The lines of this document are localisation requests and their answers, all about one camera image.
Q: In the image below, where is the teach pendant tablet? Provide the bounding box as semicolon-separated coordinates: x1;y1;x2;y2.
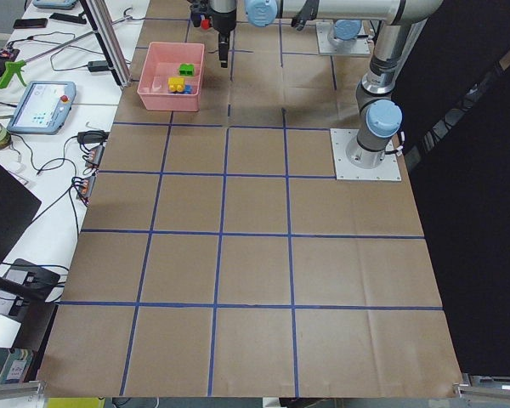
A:
7;81;77;134

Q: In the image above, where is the yellow toy block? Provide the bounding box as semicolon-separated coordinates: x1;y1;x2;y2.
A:
167;76;186;94

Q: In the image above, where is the black monitor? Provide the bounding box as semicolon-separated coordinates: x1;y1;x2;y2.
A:
0;165;42;263

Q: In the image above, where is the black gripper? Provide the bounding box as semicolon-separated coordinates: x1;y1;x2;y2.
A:
211;0;237;68

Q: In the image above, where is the black monitor stand base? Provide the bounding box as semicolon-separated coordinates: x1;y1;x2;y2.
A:
0;258;60;322

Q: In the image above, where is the blue toy block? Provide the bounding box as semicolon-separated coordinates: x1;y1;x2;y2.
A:
182;84;194;94

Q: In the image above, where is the green toy block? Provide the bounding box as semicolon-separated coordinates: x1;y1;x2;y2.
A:
178;63;196;77

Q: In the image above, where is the pink plastic box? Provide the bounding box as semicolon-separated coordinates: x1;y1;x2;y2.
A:
137;42;205;112

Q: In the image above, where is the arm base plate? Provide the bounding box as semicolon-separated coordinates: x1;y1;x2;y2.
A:
330;128;402;183
316;20;371;57

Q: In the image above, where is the black power adapter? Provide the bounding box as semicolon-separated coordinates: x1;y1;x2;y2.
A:
87;60;110;72

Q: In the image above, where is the aluminium frame post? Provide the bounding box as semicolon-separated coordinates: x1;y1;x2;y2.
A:
80;0;132;89

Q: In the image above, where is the black smartphone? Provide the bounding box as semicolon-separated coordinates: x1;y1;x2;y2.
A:
13;18;48;30

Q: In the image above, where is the reacher grabber tool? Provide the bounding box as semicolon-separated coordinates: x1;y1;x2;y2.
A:
0;3;148;89

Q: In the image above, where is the upper orange usb hub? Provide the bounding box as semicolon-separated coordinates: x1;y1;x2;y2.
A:
84;144;105;168

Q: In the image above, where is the orange usb hub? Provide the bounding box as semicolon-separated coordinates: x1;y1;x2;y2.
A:
84;144;105;168
73;175;96;201

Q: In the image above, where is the lower orange usb hub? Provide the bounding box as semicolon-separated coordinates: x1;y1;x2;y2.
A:
73;175;96;201

